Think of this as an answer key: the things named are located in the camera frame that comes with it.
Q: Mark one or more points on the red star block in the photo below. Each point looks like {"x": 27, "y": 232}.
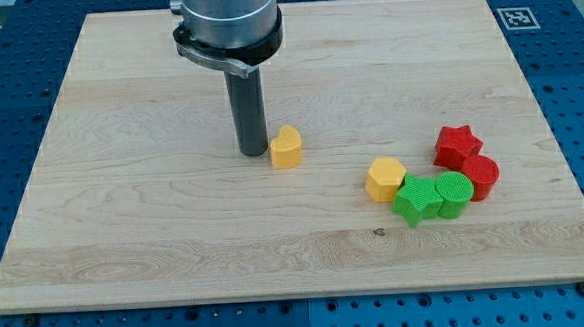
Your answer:
{"x": 454, "y": 145}

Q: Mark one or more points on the white fiducial marker tag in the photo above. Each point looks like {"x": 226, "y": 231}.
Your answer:
{"x": 520, "y": 18}

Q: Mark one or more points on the light wooden board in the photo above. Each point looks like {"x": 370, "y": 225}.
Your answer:
{"x": 139, "y": 195}

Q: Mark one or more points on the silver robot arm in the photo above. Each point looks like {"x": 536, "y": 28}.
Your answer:
{"x": 234, "y": 37}

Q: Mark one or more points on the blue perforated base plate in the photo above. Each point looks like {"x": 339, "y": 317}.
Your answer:
{"x": 36, "y": 43}

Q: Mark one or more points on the yellow heart block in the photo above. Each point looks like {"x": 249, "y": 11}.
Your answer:
{"x": 286, "y": 148}

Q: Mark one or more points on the green cylinder block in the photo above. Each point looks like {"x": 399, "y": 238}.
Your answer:
{"x": 456, "y": 190}

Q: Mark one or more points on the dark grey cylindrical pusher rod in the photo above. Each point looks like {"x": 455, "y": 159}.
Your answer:
{"x": 247, "y": 106}

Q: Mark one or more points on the yellow hexagon block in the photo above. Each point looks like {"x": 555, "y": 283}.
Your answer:
{"x": 384, "y": 178}

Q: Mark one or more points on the red cylinder block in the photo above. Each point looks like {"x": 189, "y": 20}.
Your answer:
{"x": 483, "y": 173}

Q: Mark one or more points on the green star block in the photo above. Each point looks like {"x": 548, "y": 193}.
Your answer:
{"x": 417, "y": 200}

